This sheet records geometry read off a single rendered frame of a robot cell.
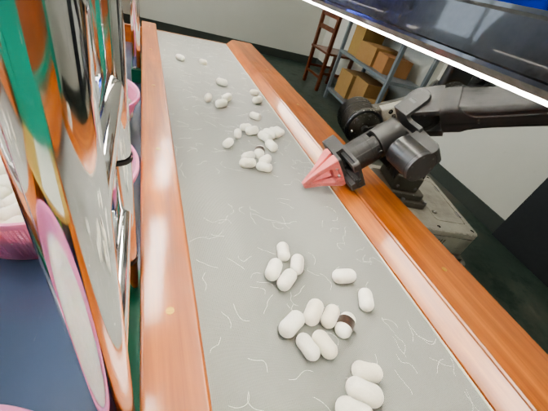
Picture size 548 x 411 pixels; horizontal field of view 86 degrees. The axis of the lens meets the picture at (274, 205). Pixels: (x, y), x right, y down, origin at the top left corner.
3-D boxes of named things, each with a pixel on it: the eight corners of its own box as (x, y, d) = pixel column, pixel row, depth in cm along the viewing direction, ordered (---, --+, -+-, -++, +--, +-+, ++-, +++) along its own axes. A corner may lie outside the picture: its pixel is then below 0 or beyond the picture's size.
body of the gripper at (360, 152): (350, 167, 50) (389, 145, 49) (324, 138, 57) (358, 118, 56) (357, 191, 55) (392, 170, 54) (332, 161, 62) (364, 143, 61)
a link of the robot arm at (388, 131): (395, 131, 59) (392, 108, 55) (417, 150, 54) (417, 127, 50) (364, 148, 59) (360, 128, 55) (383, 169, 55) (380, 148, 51)
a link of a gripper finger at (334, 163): (302, 181, 52) (348, 154, 52) (288, 160, 57) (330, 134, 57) (313, 203, 57) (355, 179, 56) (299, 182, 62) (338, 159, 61)
